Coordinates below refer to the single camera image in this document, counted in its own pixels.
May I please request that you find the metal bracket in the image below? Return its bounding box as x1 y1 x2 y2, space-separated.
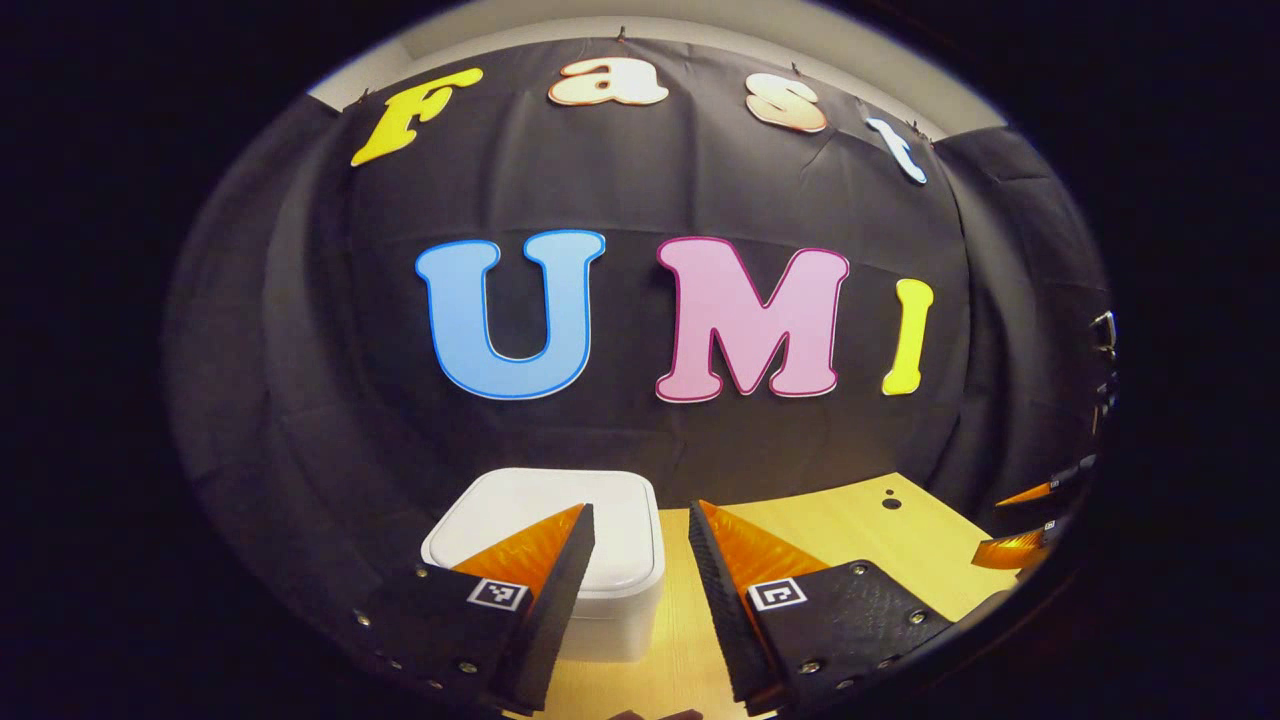
1088 310 1119 441

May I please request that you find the black backdrop cloth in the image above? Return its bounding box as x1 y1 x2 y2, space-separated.
165 35 1116 621

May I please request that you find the white desktop garbage bin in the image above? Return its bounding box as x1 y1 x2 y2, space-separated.
420 468 667 664

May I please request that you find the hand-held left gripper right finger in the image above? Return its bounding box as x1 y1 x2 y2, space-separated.
687 499 956 717

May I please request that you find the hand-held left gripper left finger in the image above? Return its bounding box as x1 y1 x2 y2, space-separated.
352 502 597 716

